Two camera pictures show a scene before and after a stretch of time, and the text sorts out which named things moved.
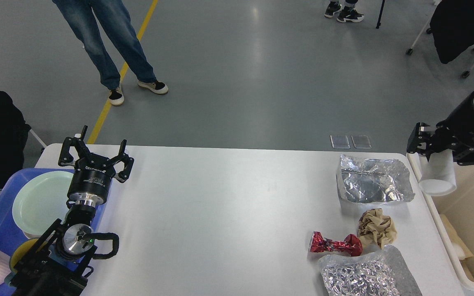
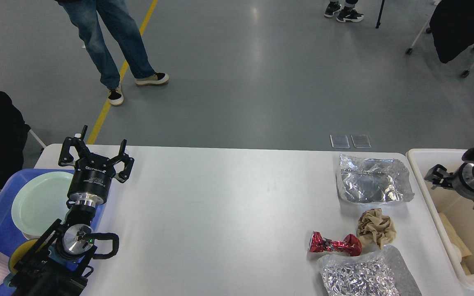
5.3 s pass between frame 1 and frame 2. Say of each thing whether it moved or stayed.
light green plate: stayed
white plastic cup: moved
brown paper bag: stayed
